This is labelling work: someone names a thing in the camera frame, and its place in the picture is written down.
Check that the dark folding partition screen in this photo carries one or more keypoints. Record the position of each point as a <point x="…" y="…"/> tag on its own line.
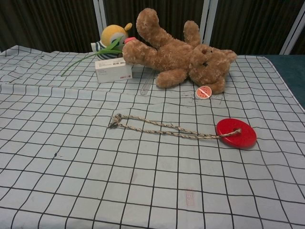
<point x="47" y="21"/>

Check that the artificial pink tulip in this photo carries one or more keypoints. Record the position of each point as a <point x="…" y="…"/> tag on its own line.
<point x="112" y="47"/>

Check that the clear test tube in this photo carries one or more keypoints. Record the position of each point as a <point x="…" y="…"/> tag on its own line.
<point x="145" y="89"/>

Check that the red disc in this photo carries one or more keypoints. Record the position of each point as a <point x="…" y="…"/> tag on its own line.
<point x="245" y="136"/>

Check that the white cardboard box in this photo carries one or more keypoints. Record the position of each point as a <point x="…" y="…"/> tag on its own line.
<point x="112" y="71"/>

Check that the blue checked tablecloth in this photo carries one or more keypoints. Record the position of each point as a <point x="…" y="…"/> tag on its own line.
<point x="95" y="167"/>

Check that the round orange tag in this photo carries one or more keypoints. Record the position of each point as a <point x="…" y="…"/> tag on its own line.
<point x="203" y="92"/>

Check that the brown teddy bear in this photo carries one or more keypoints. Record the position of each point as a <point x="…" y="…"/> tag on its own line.
<point x="171" y="55"/>

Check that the yellow plush toy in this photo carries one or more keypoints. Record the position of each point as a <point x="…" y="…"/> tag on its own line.
<point x="110" y="33"/>

